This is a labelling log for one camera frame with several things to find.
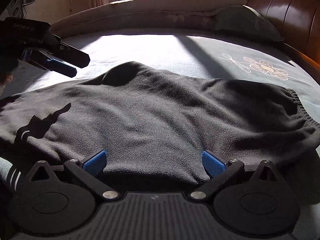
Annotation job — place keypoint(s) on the pink floral quilt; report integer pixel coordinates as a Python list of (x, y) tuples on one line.
[(145, 14)]

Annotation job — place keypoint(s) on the black garment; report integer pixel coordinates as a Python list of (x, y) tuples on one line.
[(155, 123)]

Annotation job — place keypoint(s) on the teal pillow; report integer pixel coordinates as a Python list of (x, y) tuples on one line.
[(247, 22)]

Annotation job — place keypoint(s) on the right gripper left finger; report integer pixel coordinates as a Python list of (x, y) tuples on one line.
[(53, 200)]

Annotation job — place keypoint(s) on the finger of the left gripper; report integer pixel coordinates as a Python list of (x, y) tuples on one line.
[(42, 61), (69, 53)]

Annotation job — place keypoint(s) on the wooden headboard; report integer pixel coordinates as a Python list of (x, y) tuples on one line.
[(298, 23)]

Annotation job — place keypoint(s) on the teal patterned bed sheet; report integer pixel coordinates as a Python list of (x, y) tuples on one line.
[(151, 208)]

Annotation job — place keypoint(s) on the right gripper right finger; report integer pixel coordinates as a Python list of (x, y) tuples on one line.
[(247, 200)]

